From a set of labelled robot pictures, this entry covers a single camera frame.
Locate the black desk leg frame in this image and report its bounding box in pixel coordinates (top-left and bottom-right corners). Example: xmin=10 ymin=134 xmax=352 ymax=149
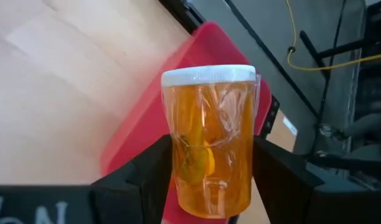
xmin=299 ymin=0 xmax=381 ymax=80

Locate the red plastic bin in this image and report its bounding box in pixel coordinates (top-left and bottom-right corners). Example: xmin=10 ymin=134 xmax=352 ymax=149
xmin=99 ymin=21 xmax=273 ymax=224

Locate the grey office chair base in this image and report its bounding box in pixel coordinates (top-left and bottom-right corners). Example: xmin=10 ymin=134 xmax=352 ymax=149
xmin=308 ymin=110 xmax=381 ymax=190

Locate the yellow cable with black clip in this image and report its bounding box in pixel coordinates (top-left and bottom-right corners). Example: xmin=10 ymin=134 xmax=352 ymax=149
xmin=285 ymin=0 xmax=381 ymax=72

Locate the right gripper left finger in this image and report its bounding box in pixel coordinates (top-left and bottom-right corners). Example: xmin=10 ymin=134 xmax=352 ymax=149
xmin=90 ymin=134 xmax=173 ymax=224

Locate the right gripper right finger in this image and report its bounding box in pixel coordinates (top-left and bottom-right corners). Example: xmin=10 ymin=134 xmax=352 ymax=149
xmin=252 ymin=135 xmax=325 ymax=224

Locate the orange pill bottle white cap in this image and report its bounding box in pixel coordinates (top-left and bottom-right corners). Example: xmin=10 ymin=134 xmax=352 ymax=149
xmin=161 ymin=64 xmax=261 ymax=220

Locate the white label sticker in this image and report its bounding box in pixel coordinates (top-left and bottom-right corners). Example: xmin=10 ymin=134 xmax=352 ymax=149
xmin=283 ymin=116 xmax=299 ymax=137

